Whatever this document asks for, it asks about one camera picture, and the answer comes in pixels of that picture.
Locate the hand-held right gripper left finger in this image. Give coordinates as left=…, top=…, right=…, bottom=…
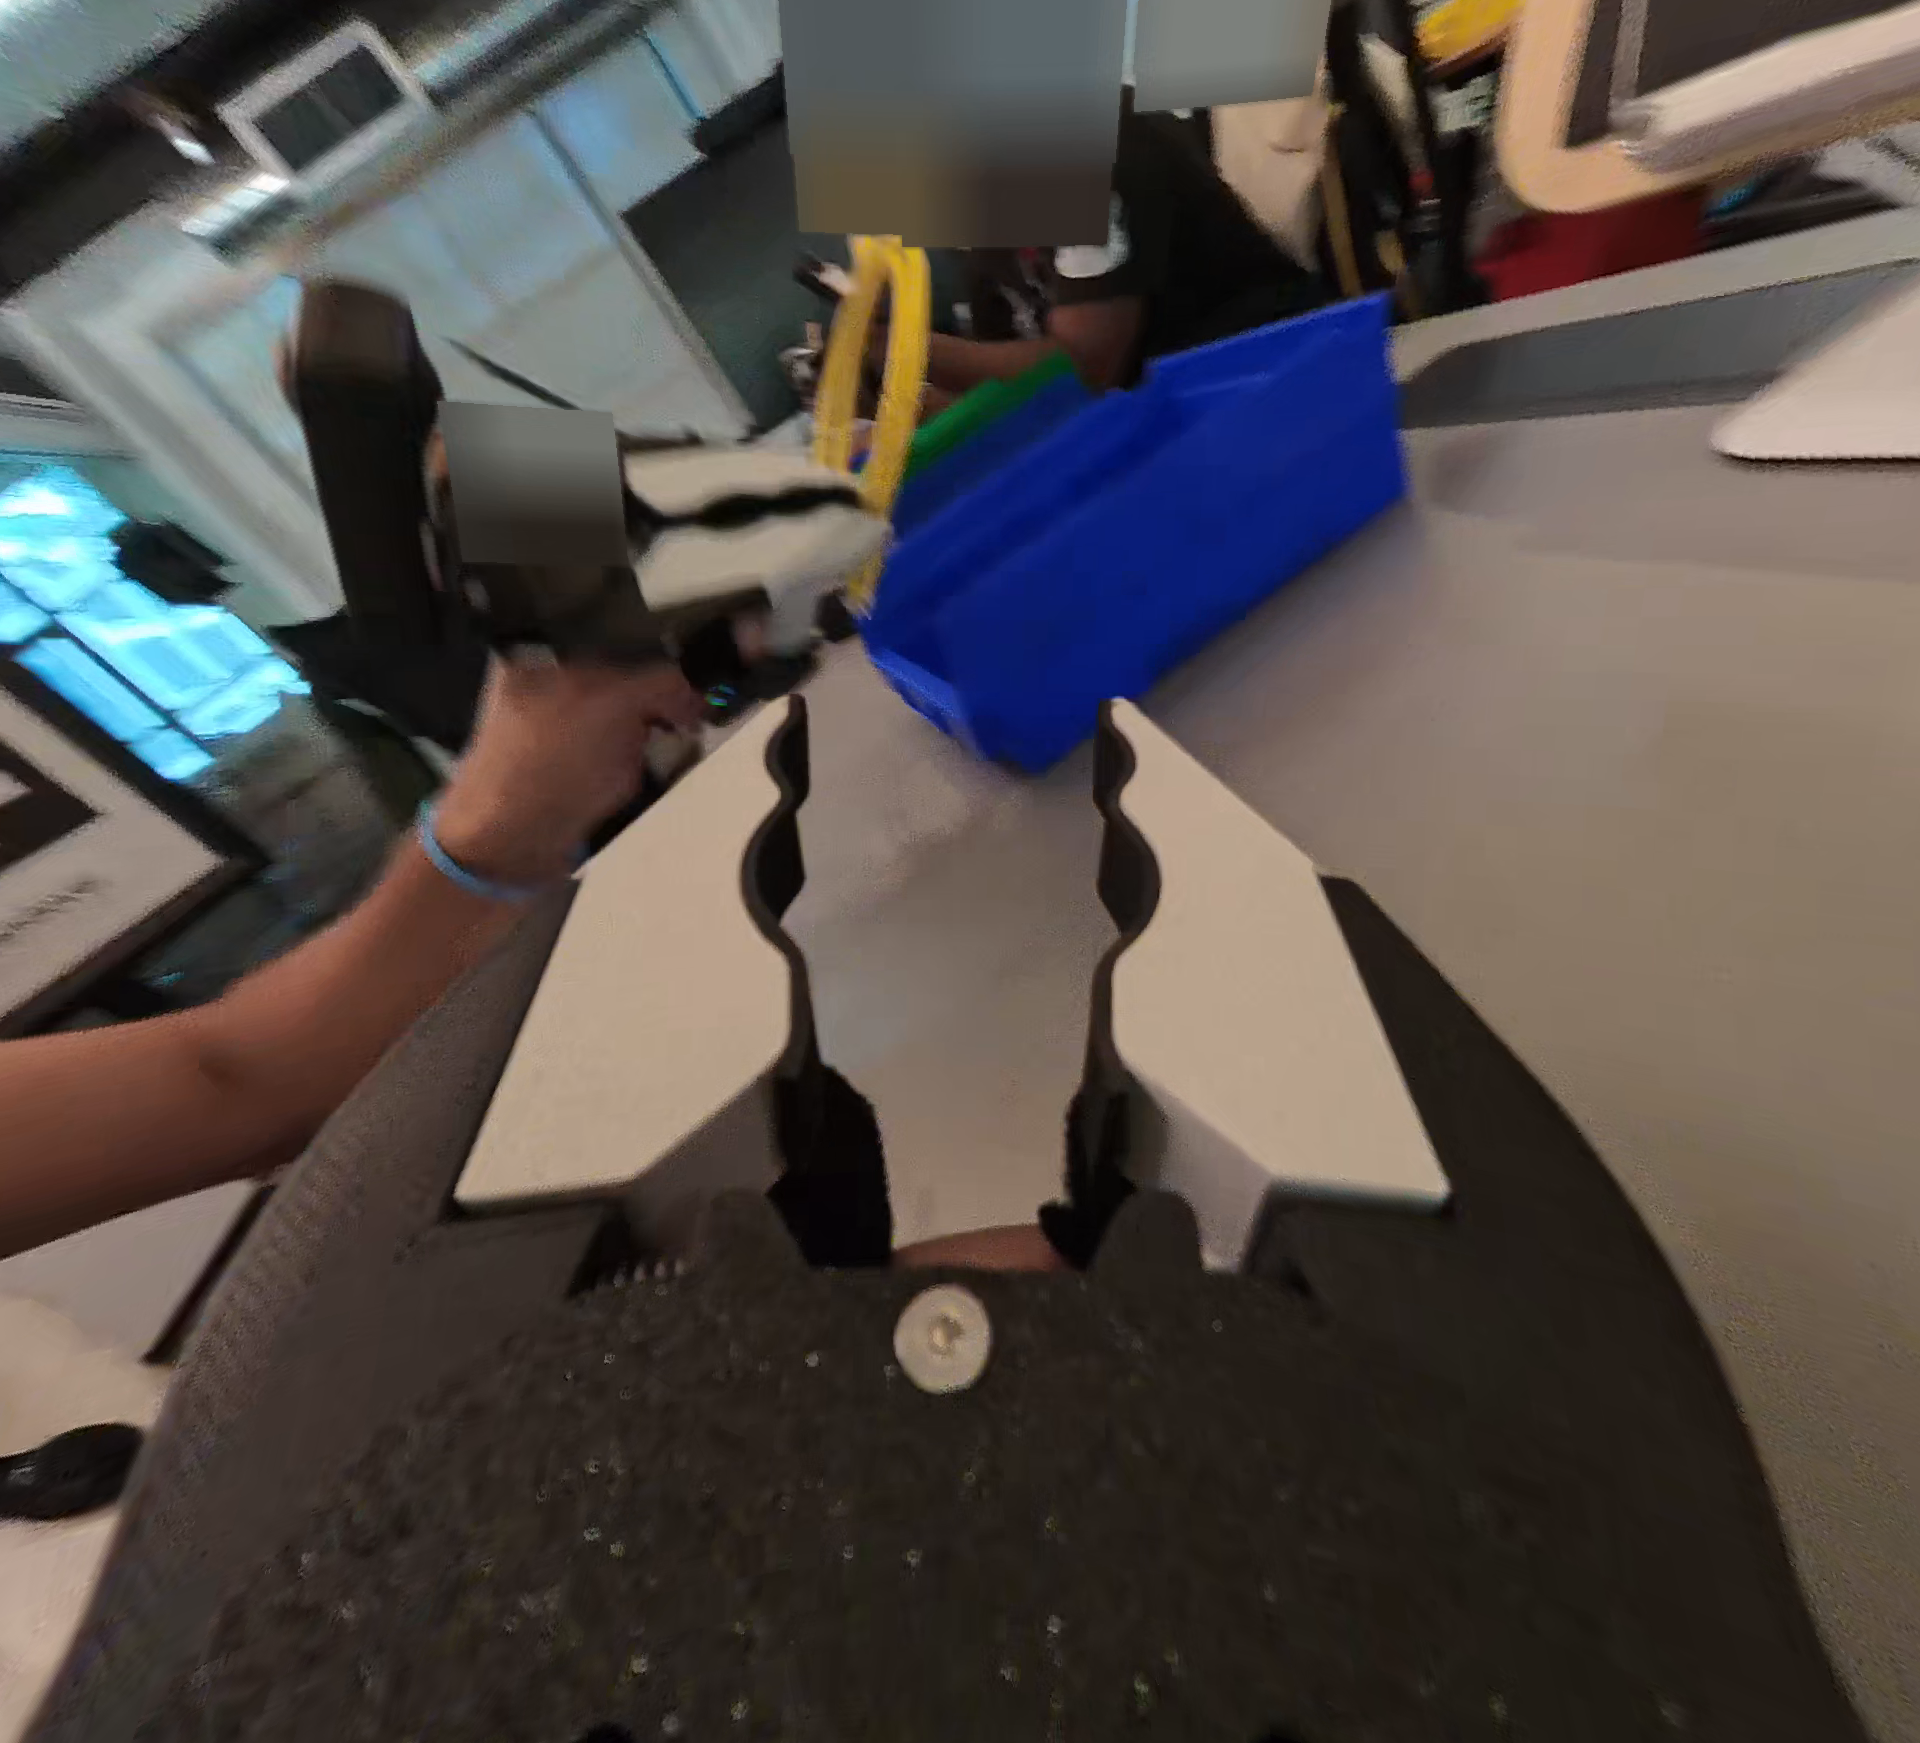
left=450, top=693, right=890, bottom=1271

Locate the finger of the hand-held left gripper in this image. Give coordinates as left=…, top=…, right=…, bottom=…
left=637, top=511, right=899, bottom=623
left=623, top=446, right=867, bottom=525

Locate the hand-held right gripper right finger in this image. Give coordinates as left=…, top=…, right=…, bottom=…
left=1039, top=697, right=1457, bottom=1275

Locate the yellow cable coil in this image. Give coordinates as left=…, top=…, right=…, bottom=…
left=810, top=235, right=937, bottom=615

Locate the blue plastic bin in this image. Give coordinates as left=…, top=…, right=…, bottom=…
left=857, top=292, right=1410, bottom=777

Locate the person's left forearm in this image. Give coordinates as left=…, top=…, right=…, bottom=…
left=0, top=857, right=505, bottom=1257

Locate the person's left hand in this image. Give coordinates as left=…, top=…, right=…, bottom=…
left=441, top=649, right=712, bottom=877

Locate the large black monitor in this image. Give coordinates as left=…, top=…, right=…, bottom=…
left=623, top=122, right=842, bottom=413

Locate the blue wristband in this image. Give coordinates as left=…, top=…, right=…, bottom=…
left=416, top=797, right=591, bottom=908

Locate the blue bin with green liner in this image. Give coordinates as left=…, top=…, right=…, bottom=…
left=855, top=351, right=1096, bottom=531

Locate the white air vent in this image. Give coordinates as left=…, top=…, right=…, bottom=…
left=217, top=18, right=441, bottom=180

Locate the large framed tag sign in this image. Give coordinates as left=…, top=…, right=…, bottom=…
left=0, top=655, right=270, bottom=1040

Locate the black badge reel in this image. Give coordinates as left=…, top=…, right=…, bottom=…
left=0, top=1421, right=147, bottom=1524

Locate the dark desk mat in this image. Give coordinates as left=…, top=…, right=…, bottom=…
left=1397, top=257, right=1920, bottom=428

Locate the red floor bin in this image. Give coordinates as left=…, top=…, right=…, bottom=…
left=1474, top=182, right=1707, bottom=301

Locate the black wall speaker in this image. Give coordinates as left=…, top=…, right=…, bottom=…
left=113, top=520, right=237, bottom=609

